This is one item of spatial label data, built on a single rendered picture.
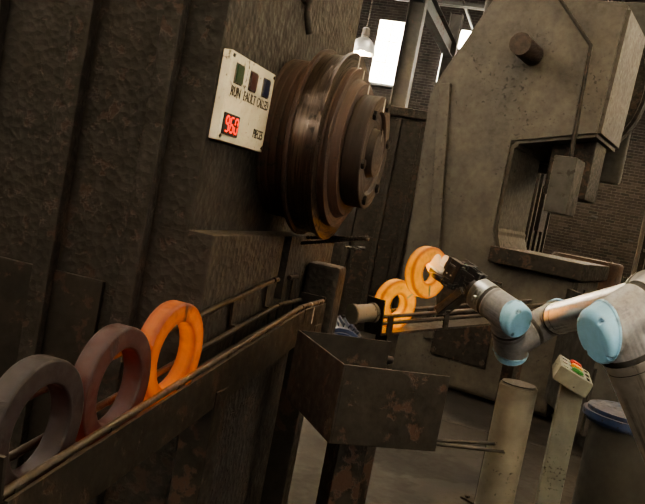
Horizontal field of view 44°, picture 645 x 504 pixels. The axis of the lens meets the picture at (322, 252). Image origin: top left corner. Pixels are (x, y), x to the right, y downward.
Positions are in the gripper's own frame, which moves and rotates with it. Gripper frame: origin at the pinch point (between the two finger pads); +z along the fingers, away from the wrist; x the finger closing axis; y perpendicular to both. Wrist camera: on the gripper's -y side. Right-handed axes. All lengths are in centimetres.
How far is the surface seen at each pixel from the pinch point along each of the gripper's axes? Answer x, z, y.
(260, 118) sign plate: 73, 0, 30
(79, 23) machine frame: 112, 14, 37
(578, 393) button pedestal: -43, -38, -20
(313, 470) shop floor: -16, 25, -95
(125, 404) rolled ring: 116, -56, -7
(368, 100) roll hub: 47, -2, 41
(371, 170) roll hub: 41.9, -7.1, 25.7
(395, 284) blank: 3.5, 5.8, -9.6
